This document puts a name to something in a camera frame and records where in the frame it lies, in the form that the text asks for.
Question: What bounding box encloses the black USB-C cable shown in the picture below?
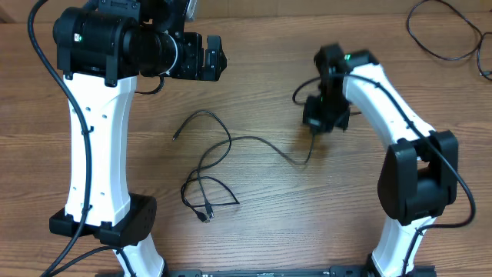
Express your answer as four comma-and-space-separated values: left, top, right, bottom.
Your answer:
195, 130, 317, 220

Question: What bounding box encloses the black micro USB cable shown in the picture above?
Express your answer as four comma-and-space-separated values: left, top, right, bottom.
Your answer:
405, 0, 492, 82

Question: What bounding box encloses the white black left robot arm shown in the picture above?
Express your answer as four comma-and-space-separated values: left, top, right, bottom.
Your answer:
49, 0, 227, 276

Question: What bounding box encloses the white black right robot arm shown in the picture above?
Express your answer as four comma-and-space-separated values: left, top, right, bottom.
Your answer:
303, 44, 458, 276

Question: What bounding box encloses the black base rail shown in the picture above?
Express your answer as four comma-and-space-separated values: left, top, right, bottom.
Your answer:
95, 263, 370, 277

